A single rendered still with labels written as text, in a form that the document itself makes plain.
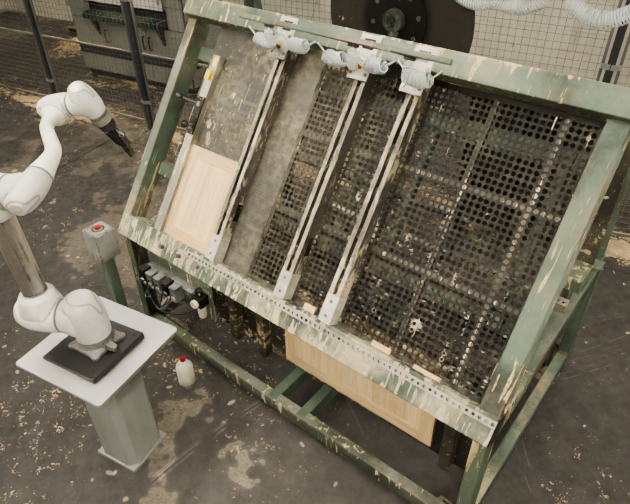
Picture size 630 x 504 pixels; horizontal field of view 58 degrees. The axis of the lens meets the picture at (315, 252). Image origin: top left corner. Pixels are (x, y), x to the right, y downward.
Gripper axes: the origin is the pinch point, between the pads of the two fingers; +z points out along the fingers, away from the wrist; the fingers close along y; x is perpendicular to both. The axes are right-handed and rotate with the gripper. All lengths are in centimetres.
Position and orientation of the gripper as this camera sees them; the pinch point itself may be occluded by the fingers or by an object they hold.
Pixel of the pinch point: (128, 150)
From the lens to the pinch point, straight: 287.7
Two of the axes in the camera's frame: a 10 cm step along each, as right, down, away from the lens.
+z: 2.7, 4.9, 8.3
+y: -8.6, -2.6, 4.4
